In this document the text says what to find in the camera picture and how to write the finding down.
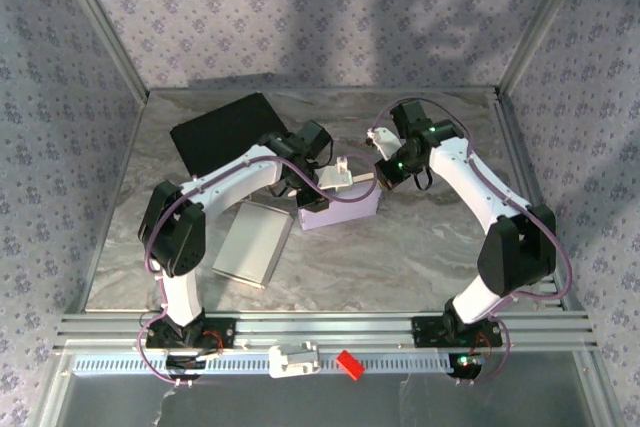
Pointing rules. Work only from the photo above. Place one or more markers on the lavender paper box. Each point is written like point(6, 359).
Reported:
point(345, 209)

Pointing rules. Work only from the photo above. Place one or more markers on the white paper box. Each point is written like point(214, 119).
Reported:
point(252, 244)

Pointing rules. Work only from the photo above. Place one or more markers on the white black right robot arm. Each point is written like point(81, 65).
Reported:
point(475, 182)

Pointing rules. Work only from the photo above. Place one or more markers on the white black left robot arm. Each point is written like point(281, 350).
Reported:
point(230, 182)

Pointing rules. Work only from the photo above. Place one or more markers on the black hard case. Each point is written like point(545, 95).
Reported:
point(220, 127)

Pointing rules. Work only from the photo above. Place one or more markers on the red plastic block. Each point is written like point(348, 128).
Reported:
point(350, 364)

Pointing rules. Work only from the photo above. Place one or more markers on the black round controller board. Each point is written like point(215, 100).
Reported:
point(182, 364)
point(465, 364)

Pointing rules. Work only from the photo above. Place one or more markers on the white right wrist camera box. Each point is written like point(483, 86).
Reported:
point(384, 141)

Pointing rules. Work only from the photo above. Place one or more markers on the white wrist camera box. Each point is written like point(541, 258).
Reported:
point(384, 141)
point(336, 176)

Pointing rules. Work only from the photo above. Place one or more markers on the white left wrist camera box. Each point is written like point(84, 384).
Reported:
point(336, 176)

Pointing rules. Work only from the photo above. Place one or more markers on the aluminium table edge rail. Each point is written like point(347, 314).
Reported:
point(112, 197)
point(325, 89)
point(525, 172)

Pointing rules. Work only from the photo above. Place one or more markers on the aluminium frame beam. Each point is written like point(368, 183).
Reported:
point(325, 327)

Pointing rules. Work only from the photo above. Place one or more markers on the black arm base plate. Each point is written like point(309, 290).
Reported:
point(425, 332)
point(220, 334)

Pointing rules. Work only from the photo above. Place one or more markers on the white plastic bracket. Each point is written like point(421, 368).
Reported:
point(292, 359)

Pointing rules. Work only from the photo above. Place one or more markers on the aluminium corner post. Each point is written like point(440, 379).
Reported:
point(545, 22)
point(100, 22)

